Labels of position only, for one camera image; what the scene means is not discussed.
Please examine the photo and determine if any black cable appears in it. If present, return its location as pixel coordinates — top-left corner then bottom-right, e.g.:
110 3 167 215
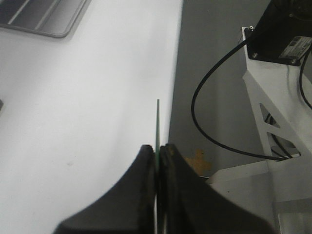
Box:
191 38 290 161

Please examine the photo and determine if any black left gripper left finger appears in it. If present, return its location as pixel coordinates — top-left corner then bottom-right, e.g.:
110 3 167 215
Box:
54 145 156 234

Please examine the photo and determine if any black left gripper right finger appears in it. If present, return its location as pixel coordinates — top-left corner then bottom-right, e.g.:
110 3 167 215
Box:
159 144 274 234

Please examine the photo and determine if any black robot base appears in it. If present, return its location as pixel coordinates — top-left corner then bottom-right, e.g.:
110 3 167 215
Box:
245 0 312 66

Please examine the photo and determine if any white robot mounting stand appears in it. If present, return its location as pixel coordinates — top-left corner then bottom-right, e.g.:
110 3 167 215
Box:
204 26 312 234

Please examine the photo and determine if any silver metal tray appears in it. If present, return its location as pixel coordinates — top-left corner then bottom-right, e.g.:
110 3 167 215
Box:
0 0 90 38

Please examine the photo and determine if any green perforated circuit board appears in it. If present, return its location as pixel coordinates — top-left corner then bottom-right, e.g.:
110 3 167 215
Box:
155 99 162 234

